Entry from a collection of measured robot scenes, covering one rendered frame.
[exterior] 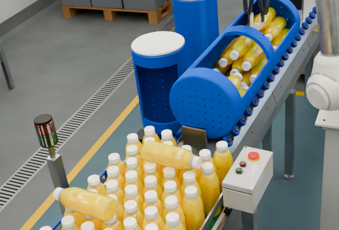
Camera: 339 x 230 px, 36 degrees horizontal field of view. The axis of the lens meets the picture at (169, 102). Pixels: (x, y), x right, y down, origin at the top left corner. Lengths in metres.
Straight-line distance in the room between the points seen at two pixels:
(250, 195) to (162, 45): 1.24
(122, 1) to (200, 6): 2.57
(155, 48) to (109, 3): 3.20
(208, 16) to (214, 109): 1.39
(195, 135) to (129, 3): 3.82
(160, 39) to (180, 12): 0.59
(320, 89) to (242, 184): 0.47
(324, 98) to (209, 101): 0.42
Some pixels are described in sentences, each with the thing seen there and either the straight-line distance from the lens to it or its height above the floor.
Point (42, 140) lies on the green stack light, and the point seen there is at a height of 1.19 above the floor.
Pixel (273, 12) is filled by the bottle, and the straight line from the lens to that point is 2.59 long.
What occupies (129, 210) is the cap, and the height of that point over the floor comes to 1.09.
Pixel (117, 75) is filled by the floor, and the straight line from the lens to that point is 4.66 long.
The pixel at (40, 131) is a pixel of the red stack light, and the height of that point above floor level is 1.23.
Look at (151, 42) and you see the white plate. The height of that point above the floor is 1.04.
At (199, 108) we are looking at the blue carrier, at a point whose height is 1.09.
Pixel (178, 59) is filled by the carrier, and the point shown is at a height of 0.98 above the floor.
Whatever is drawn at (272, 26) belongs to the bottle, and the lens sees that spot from 2.51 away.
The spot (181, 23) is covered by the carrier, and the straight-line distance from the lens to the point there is 3.30.
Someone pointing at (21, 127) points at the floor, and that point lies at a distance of 4.22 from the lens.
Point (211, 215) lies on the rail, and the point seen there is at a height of 0.97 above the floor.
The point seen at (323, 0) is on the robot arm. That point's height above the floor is 1.49.
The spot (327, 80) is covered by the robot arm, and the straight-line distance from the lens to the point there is 1.86.
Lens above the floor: 2.15
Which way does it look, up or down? 31 degrees down
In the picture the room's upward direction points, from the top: 7 degrees counter-clockwise
